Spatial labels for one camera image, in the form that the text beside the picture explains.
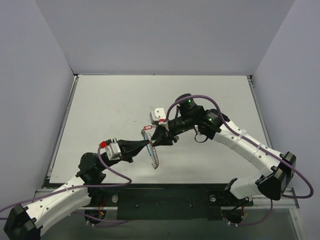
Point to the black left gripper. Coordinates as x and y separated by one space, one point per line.
124 150

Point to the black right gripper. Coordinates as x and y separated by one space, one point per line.
169 131

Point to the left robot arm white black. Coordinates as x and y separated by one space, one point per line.
30 219

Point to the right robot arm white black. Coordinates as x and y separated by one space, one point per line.
275 168

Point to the red tag key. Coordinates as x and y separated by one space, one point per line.
148 127

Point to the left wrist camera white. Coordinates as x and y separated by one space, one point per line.
112 149

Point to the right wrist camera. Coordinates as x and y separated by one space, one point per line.
157 115

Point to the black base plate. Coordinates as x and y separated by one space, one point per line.
164 202

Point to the aluminium rail frame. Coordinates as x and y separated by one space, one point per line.
160 147

